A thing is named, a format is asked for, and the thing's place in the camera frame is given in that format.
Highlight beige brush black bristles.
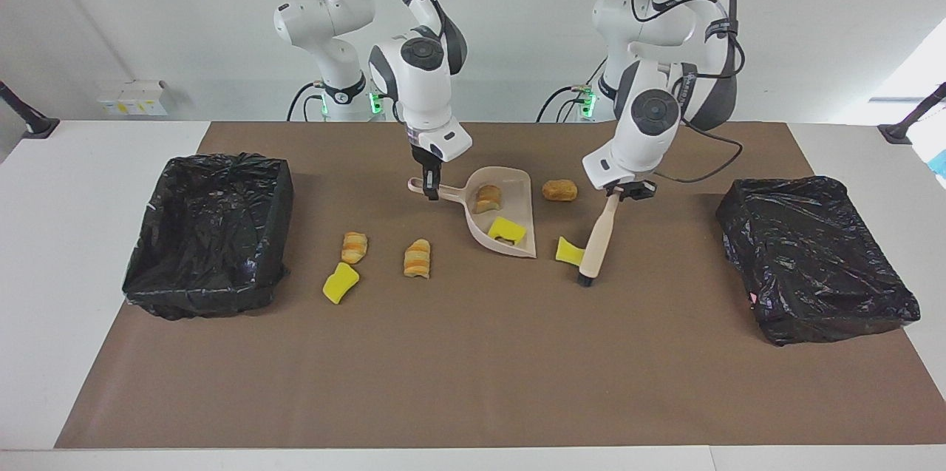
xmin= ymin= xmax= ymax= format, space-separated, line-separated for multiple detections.
xmin=577 ymin=190 xmax=622 ymax=288

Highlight brown table mat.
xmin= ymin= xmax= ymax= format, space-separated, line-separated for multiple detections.
xmin=54 ymin=121 xmax=946 ymax=450

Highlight black base power cable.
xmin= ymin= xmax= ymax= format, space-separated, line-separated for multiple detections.
xmin=287 ymin=81 xmax=326 ymax=122
xmin=537 ymin=57 xmax=608 ymax=123

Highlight striped croissant bread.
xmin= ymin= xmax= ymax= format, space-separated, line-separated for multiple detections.
xmin=341 ymin=231 xmax=369 ymax=265
xmin=404 ymin=238 xmax=432 ymax=279

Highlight pale pink plastic dustpan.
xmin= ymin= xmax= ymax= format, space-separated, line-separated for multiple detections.
xmin=408 ymin=166 xmax=537 ymax=260

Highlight white wall socket box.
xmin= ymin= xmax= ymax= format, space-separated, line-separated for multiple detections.
xmin=96 ymin=80 xmax=169 ymax=118

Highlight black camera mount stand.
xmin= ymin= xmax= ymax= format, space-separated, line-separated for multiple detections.
xmin=878 ymin=83 xmax=946 ymax=145
xmin=0 ymin=81 xmax=61 ymax=140

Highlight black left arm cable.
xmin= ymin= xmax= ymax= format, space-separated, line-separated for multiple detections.
xmin=632 ymin=0 xmax=746 ymax=183

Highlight yellow sponge piece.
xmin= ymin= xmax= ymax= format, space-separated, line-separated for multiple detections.
xmin=322 ymin=262 xmax=361 ymax=305
xmin=556 ymin=236 xmax=587 ymax=266
xmin=488 ymin=217 xmax=528 ymax=245

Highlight bin with black bag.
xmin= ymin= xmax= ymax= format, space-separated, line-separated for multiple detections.
xmin=715 ymin=175 xmax=922 ymax=347
xmin=122 ymin=153 xmax=295 ymax=322

